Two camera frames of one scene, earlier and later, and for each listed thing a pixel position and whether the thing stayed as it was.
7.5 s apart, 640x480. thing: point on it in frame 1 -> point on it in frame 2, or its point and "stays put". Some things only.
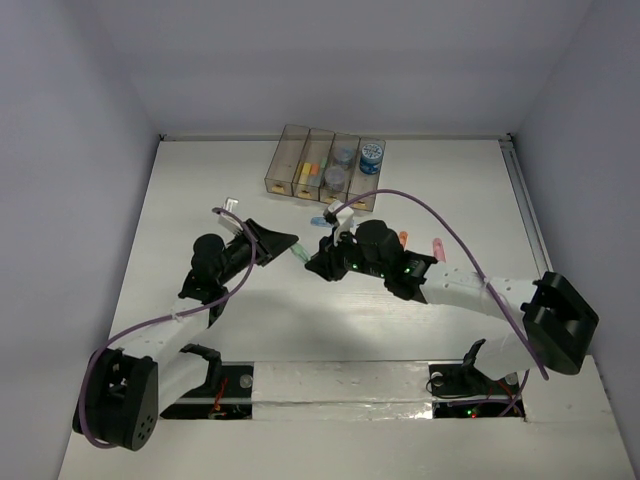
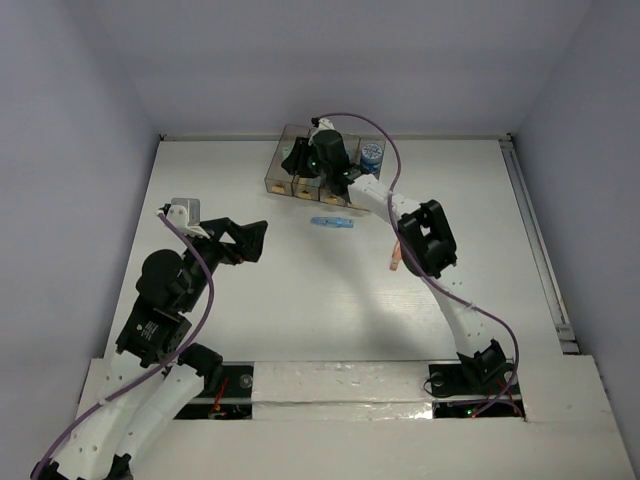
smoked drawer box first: (280, 177) stays put
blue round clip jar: (371, 158) stays put
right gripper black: (326, 262) -> (294, 162)
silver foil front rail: (341, 391) stays put
